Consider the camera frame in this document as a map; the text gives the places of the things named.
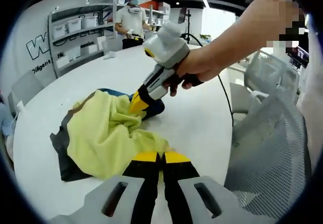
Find black tripod stand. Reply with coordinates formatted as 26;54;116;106
180;9;200;45

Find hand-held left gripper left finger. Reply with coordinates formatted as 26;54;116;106
49;151;162;224

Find yellow blue grey garment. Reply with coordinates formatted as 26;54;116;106
49;87;177;182

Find dark screen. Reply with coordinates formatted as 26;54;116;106
287;46;310;70

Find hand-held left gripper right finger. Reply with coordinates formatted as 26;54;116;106
163;150;278;224

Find black monitor screen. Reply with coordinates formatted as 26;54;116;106
178;7;188;24

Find white office chair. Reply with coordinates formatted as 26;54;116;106
228;51;301;126

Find grey metal shelf rack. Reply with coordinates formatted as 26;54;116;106
47;3;119;80

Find white shelf rack with bins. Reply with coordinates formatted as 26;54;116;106
145;1;171;25

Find white lidded storage bin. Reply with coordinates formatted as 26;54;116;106
67;18;83;33
82;16;98;29
51;24;68;39

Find grey mesh office chair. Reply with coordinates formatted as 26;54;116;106
223;90;312;212

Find person's right hand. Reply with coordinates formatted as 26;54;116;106
163;46;224;97

